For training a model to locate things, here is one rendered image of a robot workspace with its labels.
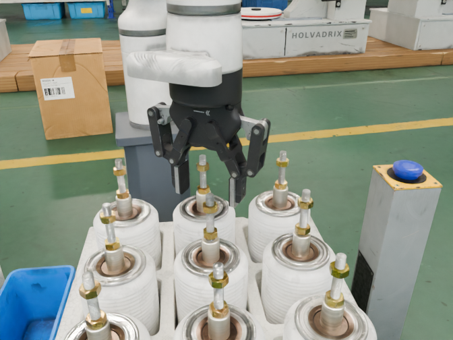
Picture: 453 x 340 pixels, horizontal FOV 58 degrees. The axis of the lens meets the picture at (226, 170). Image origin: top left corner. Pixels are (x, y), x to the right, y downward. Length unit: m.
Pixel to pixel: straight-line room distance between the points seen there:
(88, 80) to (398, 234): 1.19
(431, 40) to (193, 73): 2.63
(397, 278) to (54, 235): 0.76
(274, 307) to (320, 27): 2.08
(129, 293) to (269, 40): 2.03
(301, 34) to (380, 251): 1.92
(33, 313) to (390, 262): 0.62
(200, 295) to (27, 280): 0.38
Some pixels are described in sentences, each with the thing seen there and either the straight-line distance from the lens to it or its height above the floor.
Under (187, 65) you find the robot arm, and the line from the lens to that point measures 0.35.
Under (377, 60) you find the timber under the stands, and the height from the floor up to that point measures 0.05.
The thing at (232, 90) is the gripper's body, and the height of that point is 0.48.
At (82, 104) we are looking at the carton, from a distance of 1.58.
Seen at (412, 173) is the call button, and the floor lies 0.33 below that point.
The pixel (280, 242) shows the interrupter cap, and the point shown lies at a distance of 0.56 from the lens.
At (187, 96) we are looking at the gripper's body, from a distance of 0.40.
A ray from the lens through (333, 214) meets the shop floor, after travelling 1.11.
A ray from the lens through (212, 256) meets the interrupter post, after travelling 0.52.
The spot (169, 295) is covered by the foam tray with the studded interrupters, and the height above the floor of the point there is 0.18.
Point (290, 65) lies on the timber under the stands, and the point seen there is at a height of 0.05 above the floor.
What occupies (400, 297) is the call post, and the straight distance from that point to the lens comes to 0.74.
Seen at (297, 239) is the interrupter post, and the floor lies 0.28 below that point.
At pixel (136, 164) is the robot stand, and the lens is 0.81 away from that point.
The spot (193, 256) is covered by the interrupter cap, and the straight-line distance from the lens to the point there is 0.54.
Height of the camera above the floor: 0.59
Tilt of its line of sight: 27 degrees down
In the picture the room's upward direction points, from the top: straight up
